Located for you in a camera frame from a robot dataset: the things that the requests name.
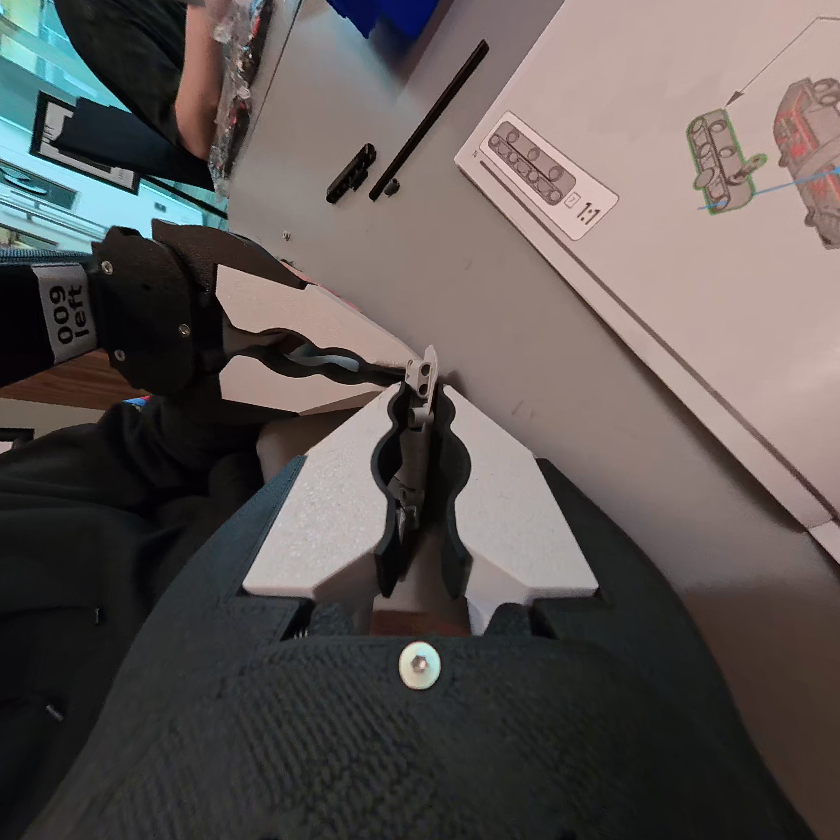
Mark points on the black toy beam with holes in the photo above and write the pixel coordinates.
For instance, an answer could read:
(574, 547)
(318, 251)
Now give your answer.
(351, 174)

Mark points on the long black toy axle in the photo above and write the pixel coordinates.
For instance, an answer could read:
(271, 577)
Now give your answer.
(430, 121)

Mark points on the grey toy brick assembly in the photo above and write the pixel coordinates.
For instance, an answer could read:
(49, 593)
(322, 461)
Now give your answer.
(420, 413)

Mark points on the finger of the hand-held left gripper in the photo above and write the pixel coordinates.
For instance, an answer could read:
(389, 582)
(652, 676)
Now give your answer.
(282, 395)
(295, 308)

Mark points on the grey desk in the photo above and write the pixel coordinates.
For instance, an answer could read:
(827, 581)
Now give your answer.
(525, 328)

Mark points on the clear plastic parts bag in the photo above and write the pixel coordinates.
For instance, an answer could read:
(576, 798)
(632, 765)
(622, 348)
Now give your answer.
(239, 85)

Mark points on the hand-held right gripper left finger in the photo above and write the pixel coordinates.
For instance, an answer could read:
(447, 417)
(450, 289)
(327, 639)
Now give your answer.
(315, 525)

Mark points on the person's black printed shirt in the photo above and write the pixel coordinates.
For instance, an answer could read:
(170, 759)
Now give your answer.
(52, 656)

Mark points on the building instruction booklet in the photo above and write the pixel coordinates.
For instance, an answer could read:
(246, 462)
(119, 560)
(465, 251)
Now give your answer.
(689, 295)

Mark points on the black framed white sign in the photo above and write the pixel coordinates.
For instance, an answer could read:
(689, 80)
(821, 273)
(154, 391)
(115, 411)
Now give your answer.
(49, 141)

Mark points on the wooden post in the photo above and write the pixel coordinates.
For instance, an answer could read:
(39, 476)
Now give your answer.
(65, 380)

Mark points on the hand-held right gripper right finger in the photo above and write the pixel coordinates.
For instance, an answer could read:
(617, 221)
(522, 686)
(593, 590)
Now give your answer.
(525, 525)

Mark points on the blue plastic bin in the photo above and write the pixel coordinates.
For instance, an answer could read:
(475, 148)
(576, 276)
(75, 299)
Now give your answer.
(374, 13)

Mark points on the person's left forearm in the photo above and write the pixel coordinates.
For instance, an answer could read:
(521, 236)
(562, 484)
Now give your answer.
(184, 453)

